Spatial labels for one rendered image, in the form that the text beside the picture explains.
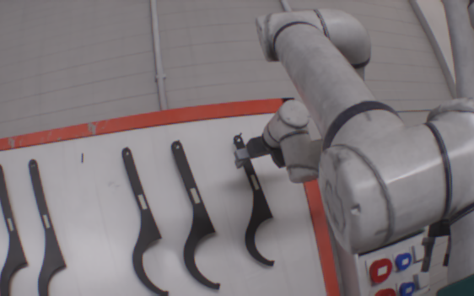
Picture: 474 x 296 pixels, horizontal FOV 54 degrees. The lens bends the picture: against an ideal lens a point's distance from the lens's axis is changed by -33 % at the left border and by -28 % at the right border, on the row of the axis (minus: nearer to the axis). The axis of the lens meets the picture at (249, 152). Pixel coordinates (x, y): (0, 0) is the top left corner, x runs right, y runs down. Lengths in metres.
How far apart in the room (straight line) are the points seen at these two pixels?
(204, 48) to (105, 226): 0.86
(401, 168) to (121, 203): 1.46
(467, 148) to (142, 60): 1.78
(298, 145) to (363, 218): 1.07
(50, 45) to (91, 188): 0.73
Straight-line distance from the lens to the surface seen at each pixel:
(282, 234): 2.19
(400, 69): 2.84
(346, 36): 1.31
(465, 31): 1.40
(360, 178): 0.73
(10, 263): 1.98
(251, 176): 2.17
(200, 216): 2.07
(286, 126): 1.80
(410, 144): 0.77
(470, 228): 0.80
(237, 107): 2.29
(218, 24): 2.52
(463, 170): 0.78
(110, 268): 2.01
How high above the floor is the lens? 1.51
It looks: 18 degrees up
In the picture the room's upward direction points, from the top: 14 degrees counter-clockwise
